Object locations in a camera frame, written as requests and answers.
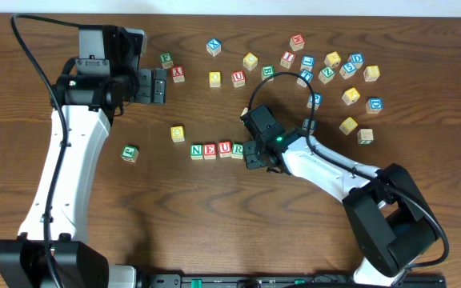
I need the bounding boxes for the red I block upper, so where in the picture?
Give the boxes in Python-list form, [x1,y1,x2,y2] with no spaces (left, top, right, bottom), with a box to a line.
[280,51,295,69]

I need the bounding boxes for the yellow G wooden block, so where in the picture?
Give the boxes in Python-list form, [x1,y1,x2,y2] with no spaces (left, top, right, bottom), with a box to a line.
[170,126,185,142]

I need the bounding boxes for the wood L top block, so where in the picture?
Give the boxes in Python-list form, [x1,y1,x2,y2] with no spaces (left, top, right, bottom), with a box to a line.
[357,129,374,145]

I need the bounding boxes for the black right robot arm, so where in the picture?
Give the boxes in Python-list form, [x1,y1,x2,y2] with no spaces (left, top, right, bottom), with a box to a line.
[244,124,450,287]

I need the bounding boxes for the blue D block upper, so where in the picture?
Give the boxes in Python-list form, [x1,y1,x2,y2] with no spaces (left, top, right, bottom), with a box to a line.
[347,53,364,69]

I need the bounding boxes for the blue d block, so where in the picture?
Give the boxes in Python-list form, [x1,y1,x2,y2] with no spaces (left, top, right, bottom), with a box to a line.
[366,98,383,114]
[347,53,364,69]

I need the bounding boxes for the blue T wooden block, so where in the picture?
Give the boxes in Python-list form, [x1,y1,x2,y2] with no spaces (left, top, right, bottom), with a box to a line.
[297,69,314,87]

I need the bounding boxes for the yellow A wooden block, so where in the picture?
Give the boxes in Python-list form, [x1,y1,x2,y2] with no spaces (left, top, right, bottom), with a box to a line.
[342,87,360,106]

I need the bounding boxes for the yellow block upper middle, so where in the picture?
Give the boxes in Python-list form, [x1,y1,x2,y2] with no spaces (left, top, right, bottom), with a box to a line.
[243,52,259,71]

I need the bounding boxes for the green R wooden block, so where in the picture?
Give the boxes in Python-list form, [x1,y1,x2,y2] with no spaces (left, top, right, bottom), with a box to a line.
[231,143,243,159]

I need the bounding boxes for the blue X wooden block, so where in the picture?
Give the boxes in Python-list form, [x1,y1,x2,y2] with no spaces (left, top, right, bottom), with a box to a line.
[206,38,222,57]

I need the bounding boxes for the yellow block near D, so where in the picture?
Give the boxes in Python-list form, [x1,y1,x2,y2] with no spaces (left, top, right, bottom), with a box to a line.
[324,51,341,69]

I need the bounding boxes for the blue P wooden block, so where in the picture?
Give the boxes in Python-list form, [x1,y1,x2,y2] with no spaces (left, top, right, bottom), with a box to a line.
[307,93,323,110]

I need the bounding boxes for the green N wooden block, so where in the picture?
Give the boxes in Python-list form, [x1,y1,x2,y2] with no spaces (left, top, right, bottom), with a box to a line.
[190,144,203,160]

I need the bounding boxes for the blue 5 wooden block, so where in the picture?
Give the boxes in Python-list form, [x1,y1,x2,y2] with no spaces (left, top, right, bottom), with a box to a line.
[339,62,357,79]

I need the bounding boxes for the yellow 8 wooden block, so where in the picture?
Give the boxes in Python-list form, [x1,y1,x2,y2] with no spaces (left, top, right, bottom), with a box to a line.
[363,66,380,82]

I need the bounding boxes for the red E wooden block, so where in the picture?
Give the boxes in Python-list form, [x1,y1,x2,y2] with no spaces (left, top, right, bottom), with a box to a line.
[202,143,217,160]

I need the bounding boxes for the green B wooden block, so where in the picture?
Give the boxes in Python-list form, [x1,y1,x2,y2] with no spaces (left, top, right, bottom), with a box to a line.
[261,65,275,80]

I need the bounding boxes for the blue 2 wooden block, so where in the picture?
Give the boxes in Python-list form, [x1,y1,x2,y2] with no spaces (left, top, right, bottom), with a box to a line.
[303,118,317,134]

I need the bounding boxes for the green Z wooden block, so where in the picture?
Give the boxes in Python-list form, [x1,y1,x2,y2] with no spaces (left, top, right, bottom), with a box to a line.
[319,66,335,84]

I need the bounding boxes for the blue L wooden block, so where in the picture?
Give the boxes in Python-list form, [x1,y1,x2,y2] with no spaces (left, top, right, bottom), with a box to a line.
[300,55,315,72]

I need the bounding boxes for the green J wooden block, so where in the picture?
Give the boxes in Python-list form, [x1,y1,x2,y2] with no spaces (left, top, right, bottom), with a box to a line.
[121,146,139,162]

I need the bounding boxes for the blue D block lower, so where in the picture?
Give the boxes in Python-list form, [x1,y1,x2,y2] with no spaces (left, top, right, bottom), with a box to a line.
[366,98,383,114]

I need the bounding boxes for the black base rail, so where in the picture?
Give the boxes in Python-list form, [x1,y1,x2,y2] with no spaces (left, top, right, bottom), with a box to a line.
[146,273,447,288]

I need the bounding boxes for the yellow S wooden block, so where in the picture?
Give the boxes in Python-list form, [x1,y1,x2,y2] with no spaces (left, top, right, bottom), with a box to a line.
[339,117,358,135]

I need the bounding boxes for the green F wooden block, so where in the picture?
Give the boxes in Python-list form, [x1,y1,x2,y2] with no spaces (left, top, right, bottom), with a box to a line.
[160,52,174,69]

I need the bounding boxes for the red H wooden block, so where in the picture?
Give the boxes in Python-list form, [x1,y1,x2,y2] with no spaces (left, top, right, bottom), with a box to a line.
[290,34,306,51]

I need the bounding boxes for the red u block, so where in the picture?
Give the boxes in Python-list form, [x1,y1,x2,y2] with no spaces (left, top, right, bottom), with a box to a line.
[231,70,246,88]
[218,141,232,158]

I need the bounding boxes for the red X wooden block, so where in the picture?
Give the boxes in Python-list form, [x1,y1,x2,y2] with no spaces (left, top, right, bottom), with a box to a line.
[171,66,185,82]

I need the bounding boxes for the plain wood top block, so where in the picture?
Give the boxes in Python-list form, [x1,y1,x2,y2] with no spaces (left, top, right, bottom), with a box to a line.
[240,107,249,117]

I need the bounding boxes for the yellow O wooden block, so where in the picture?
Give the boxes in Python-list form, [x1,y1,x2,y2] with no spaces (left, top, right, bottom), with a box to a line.
[209,71,222,88]

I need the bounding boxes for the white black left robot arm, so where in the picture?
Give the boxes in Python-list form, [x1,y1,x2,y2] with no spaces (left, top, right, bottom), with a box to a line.
[0,64,166,287]

